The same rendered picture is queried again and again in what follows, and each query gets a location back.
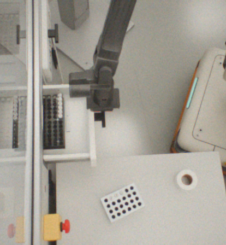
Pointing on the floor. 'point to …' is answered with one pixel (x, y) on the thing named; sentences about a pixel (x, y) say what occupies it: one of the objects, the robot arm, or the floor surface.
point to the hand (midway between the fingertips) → (101, 109)
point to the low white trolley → (200, 231)
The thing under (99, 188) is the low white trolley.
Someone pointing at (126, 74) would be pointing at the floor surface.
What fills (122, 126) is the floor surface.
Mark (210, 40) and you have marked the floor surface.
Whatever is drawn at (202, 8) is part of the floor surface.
